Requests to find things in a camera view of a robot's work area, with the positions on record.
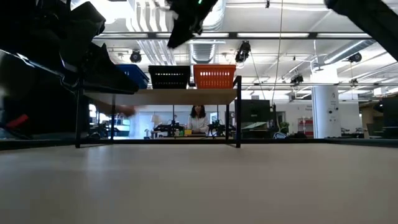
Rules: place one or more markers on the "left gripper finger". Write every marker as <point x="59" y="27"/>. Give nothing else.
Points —
<point x="88" y="18"/>
<point x="105" y="74"/>

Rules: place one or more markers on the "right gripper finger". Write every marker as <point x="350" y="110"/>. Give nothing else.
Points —
<point x="189" y="31"/>
<point x="176" y="32"/>

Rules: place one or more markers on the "blue plastic basket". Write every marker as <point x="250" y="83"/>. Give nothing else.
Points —
<point x="37" y="93"/>
<point x="138" y="76"/>

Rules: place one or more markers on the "black plastic basket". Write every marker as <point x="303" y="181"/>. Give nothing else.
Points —
<point x="169" y="66"/>
<point x="169" y="81"/>

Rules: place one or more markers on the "orange plastic basket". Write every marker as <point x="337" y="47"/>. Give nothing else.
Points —
<point x="214" y="66"/>
<point x="214" y="81"/>

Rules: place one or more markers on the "black background robot arm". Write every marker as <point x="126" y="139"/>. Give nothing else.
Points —
<point x="169" y="128"/>
<point x="219" y="128"/>

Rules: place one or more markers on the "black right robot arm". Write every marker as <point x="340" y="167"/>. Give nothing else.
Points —
<point x="373" y="21"/>

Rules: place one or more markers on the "red shelf unit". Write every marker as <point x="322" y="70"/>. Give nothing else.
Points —
<point x="306" y="124"/>

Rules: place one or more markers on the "white ceiling pipes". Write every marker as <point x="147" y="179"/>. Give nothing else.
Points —
<point x="152" y="53"/>

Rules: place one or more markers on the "person's hand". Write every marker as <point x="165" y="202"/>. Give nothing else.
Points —
<point x="124" y="110"/>

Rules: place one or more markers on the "white table lamp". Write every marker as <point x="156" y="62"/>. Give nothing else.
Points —
<point x="156" y="119"/>

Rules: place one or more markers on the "ceiling light strip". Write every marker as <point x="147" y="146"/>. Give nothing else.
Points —
<point x="270" y="35"/>

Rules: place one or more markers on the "person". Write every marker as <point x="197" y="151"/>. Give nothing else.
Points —
<point x="198" y="123"/>

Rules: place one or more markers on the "red object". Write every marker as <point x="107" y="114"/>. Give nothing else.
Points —
<point x="17" y="121"/>

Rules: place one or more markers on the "dark cabinet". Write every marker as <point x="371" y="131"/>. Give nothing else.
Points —
<point x="390" y="118"/>
<point x="255" y="112"/>

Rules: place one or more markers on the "green potted plant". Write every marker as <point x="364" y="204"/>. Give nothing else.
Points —
<point x="284" y="127"/>

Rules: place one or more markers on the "white column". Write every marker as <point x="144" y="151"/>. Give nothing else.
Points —
<point x="326" y="112"/>

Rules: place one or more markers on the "silver ceiling duct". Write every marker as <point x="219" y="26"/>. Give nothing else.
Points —
<point x="203" y="53"/>

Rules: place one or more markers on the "wooden shelf with black frame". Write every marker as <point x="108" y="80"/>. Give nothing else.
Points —
<point x="171" y="97"/>

